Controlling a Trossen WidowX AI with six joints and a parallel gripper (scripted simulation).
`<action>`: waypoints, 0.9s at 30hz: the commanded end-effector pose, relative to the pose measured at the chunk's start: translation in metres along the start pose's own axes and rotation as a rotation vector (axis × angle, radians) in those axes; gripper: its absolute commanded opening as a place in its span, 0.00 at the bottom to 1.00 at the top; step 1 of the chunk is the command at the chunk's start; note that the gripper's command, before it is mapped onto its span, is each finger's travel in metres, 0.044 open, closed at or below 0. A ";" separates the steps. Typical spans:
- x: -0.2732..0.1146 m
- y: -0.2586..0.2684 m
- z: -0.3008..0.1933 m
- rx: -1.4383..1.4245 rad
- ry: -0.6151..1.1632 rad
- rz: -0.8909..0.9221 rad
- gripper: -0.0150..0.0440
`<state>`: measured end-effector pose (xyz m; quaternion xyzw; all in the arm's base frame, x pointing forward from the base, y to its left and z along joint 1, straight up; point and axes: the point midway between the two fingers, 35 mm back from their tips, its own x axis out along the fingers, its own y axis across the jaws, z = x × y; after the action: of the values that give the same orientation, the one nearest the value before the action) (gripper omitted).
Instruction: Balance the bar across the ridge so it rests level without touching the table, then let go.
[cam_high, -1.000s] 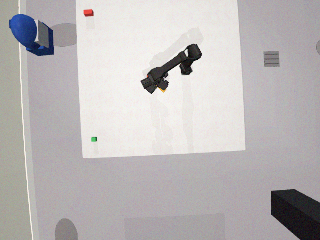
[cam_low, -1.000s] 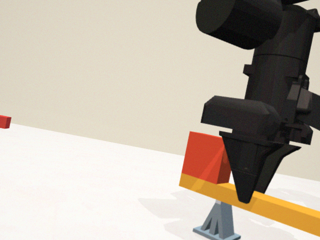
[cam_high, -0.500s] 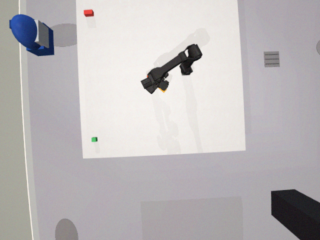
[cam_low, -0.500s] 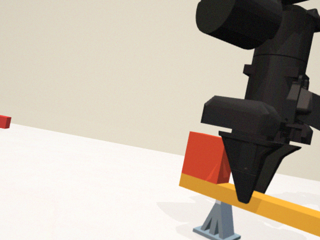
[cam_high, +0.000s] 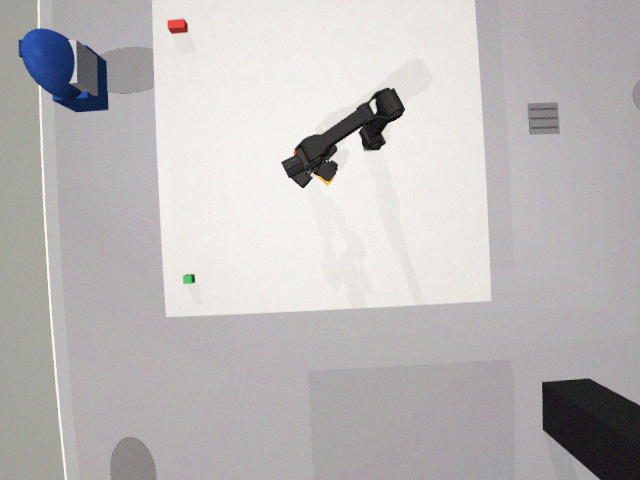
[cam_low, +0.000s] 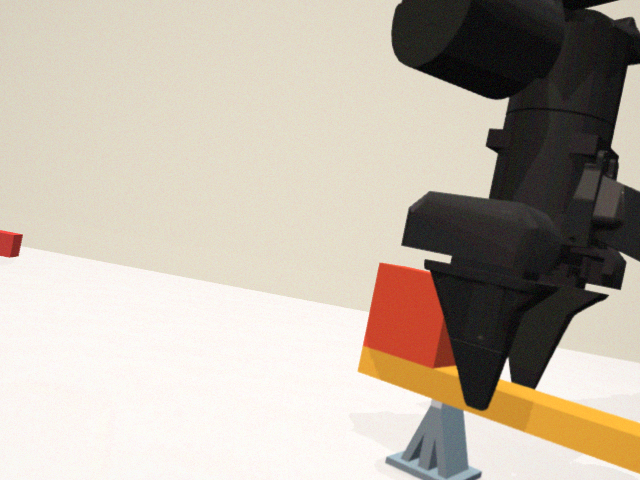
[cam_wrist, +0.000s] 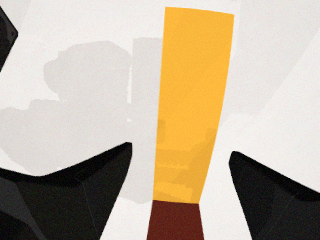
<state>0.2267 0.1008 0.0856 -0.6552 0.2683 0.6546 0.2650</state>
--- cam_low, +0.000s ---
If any small red block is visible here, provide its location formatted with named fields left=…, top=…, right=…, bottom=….
left=0, top=230, right=23, bottom=258

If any yellow bar with red block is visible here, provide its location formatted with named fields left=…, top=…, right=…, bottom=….
left=357, top=263, right=640, bottom=474

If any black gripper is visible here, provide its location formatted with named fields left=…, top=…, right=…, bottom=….
left=401, top=110, right=627, bottom=411

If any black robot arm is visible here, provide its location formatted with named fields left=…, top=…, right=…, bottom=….
left=391, top=0, right=640, bottom=262

